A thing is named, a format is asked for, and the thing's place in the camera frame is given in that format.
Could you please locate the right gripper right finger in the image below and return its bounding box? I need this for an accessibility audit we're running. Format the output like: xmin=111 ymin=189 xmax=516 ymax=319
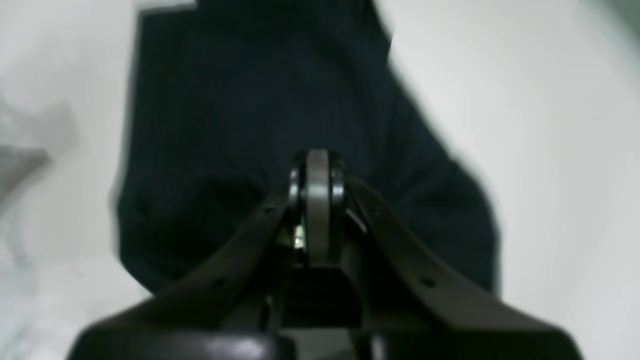
xmin=318 ymin=150 xmax=582 ymax=360

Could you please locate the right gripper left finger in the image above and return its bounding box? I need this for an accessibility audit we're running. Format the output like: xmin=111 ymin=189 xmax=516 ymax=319
xmin=69 ymin=150 xmax=321 ymax=360

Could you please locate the black t-shirt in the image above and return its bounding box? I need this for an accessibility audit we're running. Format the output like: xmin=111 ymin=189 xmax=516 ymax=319
xmin=117 ymin=0 xmax=498 ymax=293

